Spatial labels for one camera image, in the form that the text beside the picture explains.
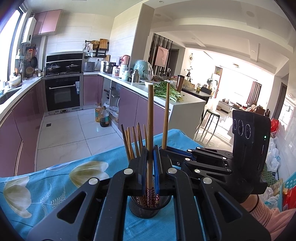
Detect cooking oil bottle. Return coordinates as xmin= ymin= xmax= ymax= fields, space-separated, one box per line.
xmin=95 ymin=103 xmax=103 ymax=123

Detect black built-in oven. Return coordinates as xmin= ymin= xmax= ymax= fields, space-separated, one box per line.
xmin=44 ymin=73 xmax=83 ymax=114

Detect black mesh pen cup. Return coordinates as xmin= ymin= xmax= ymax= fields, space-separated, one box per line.
xmin=128 ymin=196 xmax=171 ymax=219

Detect blue floral tablecloth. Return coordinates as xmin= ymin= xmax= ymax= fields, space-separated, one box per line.
xmin=0 ymin=128 xmax=204 ymax=241

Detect white water heater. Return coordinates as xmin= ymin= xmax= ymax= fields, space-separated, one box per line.
xmin=21 ymin=16 xmax=37 ymax=44

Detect black stool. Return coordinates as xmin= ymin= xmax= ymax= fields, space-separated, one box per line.
xmin=199 ymin=109 xmax=220 ymax=141

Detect pink sleeve right forearm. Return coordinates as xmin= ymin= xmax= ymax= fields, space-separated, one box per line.
xmin=249 ymin=196 xmax=295 ymax=240

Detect pink upper cabinet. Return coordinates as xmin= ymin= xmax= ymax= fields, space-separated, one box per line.
xmin=33 ymin=9 xmax=62 ymax=36

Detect wooden chopstick four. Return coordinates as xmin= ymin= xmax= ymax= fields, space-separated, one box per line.
xmin=137 ymin=123 xmax=143 ymax=154

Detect black range hood stove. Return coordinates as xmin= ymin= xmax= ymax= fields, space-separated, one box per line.
xmin=45 ymin=51 xmax=84 ymax=76

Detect dark soy sauce bottle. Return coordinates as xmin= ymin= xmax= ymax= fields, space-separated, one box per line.
xmin=100 ymin=106 xmax=109 ymax=128

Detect steel stock pot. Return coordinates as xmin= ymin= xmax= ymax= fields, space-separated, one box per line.
xmin=103 ymin=61 xmax=116 ymax=74

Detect black wall spice rack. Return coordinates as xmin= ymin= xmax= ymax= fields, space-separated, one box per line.
xmin=82 ymin=39 xmax=109 ymax=59

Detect brown tumbler cup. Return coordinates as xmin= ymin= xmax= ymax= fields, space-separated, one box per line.
xmin=176 ymin=75 xmax=185 ymax=93

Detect person right hand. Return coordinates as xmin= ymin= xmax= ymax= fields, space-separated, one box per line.
xmin=240 ymin=194 xmax=258 ymax=212

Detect wooden chopstick five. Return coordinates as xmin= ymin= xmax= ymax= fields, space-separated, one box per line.
xmin=143 ymin=124 xmax=148 ymax=148

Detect kitchen window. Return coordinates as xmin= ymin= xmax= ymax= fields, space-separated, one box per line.
xmin=1 ymin=8 xmax=23 ymax=82

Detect wooden chopstick eight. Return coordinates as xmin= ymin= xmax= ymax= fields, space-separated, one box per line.
xmin=162 ymin=82 xmax=170 ymax=150

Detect green leafy vegetables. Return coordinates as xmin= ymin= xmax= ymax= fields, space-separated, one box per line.
xmin=154 ymin=81 xmax=183 ymax=102

